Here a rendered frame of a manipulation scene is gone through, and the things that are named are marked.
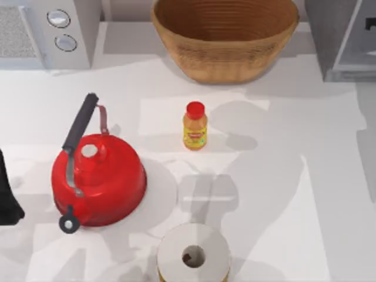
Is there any yellow bottle with red cap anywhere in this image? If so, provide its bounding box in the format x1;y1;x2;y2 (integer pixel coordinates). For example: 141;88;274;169
182;101;209;151

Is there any woven brown basket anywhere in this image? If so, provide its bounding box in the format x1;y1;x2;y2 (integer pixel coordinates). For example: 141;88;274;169
150;0;301;85

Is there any white paper roll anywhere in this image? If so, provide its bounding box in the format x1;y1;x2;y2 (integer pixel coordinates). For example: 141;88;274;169
156;223;231;282

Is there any pale microwave oven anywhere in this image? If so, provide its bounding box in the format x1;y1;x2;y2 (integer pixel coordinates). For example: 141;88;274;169
0;0;102;71

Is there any round microwave knob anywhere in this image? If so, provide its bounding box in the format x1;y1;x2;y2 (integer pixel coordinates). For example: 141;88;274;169
54;33;78;52
46;9;72;28

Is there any grey cabinet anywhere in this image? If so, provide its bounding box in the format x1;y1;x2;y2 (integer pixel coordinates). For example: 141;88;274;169
304;0;376;83

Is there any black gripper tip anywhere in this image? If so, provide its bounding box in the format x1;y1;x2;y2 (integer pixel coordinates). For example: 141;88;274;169
0;150;25;226

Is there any red kettle with black handle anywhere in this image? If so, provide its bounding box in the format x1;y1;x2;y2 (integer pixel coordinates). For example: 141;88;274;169
51;92;147;235

